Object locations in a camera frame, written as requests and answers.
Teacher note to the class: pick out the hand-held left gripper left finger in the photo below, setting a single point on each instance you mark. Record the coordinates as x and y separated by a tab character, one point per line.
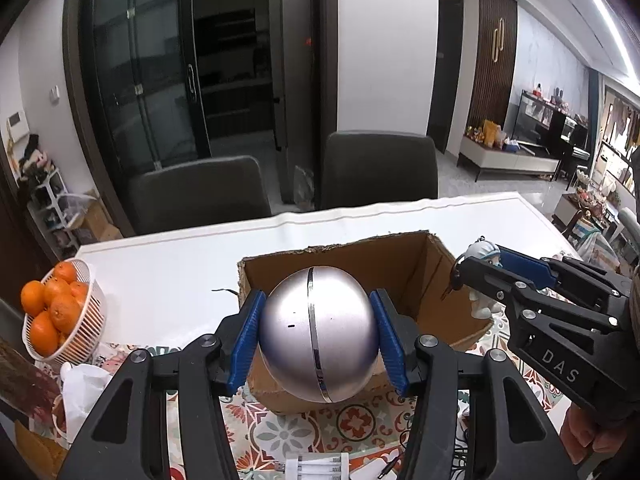
247	331

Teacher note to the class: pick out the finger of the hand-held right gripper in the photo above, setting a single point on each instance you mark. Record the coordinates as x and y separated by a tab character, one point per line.
520	265
480	275

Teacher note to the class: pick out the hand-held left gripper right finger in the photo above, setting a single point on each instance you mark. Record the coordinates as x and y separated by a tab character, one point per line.
390	336

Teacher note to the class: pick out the small white figurine toy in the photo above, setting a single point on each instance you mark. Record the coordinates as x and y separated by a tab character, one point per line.
485	252

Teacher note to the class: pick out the silver egg-shaped speaker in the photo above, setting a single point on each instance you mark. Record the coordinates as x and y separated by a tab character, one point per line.
300	340

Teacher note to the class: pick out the white battery charger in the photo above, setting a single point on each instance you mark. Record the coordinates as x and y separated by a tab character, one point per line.
320	467

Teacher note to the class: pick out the person's right hand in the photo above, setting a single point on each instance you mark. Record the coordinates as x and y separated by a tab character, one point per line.
585	440

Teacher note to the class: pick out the striped cloth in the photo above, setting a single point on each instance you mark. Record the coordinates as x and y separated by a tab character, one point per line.
582	235

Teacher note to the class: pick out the patterned tile-print table mat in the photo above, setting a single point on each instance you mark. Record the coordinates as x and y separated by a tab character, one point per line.
280	435

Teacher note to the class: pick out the white low cabinet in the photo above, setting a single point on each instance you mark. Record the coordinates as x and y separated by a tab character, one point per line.
500	156

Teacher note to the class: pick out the black piano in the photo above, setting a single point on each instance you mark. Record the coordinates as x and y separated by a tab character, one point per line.
565	145

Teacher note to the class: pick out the yellow snack bag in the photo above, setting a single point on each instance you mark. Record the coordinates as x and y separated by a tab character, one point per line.
492	132

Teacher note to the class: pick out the grey dining chair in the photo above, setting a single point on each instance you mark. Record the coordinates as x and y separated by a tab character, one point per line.
200	195
380	170

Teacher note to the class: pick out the white plastic basket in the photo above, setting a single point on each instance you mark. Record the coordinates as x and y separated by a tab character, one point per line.
92	320

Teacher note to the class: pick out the clear plastic bag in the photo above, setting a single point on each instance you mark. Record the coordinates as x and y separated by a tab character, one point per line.
303	185

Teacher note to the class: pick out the display shelf with ornaments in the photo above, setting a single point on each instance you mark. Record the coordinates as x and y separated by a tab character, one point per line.
617	135

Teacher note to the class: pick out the white tissue paper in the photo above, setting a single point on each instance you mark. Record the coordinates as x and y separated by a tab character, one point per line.
82	390

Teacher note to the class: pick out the brown cardboard storage box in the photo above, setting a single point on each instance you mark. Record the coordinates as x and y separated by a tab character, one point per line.
97	227

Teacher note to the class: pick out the pile of oranges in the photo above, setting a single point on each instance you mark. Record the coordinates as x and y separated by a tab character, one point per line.
62	310

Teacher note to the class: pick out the dark interior door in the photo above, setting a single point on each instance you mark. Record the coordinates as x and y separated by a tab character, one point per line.
445	75

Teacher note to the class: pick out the dark red packet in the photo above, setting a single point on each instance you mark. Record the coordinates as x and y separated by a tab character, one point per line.
25	385

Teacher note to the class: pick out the white shelf rack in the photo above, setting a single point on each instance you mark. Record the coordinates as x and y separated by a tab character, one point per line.
50	195

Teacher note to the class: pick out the dark glass sliding door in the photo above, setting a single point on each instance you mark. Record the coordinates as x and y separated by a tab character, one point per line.
140	85

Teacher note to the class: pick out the white intercom panel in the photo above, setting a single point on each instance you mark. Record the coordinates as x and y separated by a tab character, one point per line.
15	127

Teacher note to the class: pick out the wooden slat wall panel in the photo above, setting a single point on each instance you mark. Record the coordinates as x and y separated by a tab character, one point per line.
495	50

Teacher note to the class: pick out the white light switch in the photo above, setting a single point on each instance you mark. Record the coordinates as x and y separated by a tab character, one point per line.
54	93

